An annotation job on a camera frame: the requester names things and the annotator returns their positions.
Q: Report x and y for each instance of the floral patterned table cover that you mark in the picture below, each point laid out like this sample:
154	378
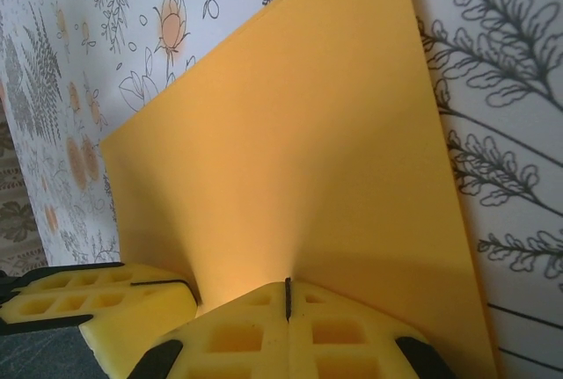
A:
506	177

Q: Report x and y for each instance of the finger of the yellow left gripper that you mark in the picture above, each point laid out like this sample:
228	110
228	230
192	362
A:
145	277
149	308

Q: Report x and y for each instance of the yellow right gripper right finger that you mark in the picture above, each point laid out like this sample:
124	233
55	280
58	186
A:
352	344

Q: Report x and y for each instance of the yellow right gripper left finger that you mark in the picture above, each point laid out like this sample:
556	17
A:
228	344

